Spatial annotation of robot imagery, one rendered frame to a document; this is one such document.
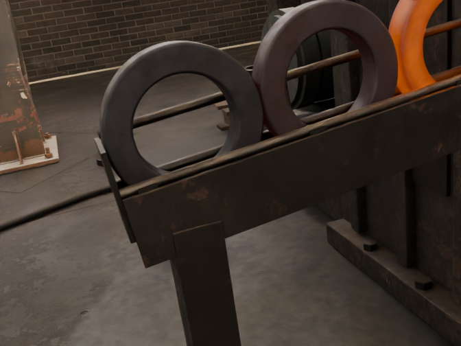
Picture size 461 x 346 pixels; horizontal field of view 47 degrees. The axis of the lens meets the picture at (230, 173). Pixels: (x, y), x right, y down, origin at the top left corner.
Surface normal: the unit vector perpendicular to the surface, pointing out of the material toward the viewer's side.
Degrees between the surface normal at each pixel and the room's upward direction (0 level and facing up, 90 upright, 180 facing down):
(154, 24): 90
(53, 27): 90
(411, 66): 90
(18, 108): 91
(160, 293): 0
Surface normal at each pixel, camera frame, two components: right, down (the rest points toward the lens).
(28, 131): 0.32, 0.29
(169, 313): -0.14, -0.93
